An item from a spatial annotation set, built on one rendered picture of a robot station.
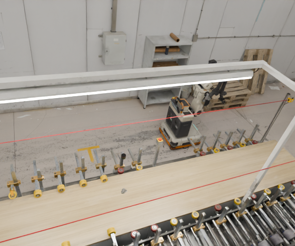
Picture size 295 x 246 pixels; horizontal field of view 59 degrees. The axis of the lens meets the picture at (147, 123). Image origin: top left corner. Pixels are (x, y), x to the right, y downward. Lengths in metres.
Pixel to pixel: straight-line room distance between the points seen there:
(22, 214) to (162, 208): 1.50
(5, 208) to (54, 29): 3.14
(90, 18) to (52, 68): 1.21
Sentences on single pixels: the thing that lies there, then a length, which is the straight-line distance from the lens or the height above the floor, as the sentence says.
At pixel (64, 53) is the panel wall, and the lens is 5.32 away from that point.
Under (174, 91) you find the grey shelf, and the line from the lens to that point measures 6.44.
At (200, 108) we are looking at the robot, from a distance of 4.92.
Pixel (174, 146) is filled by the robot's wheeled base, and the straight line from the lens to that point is 4.99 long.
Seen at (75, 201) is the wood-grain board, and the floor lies 0.90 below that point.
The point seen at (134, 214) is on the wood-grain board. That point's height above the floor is 0.90.
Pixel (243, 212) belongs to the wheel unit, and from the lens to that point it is 3.54.
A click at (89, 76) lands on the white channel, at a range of 2.10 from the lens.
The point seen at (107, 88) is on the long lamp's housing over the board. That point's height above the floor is 2.35.
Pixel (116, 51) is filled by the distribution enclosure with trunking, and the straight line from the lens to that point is 5.26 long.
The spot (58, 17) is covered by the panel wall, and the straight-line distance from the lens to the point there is 5.06.
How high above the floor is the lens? 3.51
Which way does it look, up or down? 39 degrees down
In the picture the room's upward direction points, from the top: 10 degrees clockwise
